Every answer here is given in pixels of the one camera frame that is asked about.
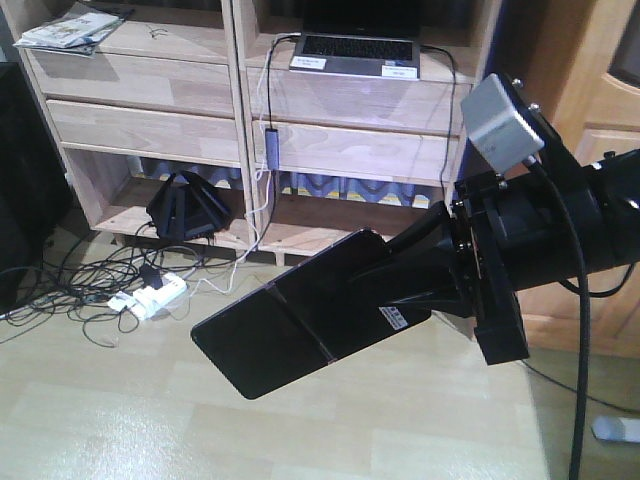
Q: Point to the silver laptop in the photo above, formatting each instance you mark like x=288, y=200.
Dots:
x=375, y=39

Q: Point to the stack of magazines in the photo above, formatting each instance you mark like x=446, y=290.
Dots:
x=75, y=34

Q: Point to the wooden shelf unit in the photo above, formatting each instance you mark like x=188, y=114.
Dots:
x=192, y=85

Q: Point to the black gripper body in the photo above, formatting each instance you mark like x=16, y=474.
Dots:
x=523, y=237

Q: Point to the white power strip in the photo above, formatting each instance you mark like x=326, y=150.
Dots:
x=146, y=302

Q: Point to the black triangular router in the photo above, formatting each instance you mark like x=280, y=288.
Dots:
x=187, y=207

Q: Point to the grey white floor object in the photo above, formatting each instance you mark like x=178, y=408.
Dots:
x=616, y=429

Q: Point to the wooden door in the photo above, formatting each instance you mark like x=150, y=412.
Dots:
x=563, y=52

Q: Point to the grey usb hub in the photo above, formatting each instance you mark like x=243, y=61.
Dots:
x=272, y=155

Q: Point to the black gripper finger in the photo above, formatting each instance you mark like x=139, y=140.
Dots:
x=429, y=236
x=430, y=281

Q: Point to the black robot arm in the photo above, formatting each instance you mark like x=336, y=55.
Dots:
x=604, y=199

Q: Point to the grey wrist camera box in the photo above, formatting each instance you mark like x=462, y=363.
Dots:
x=496, y=128

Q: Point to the black box left edge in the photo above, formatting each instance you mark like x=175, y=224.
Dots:
x=35, y=195

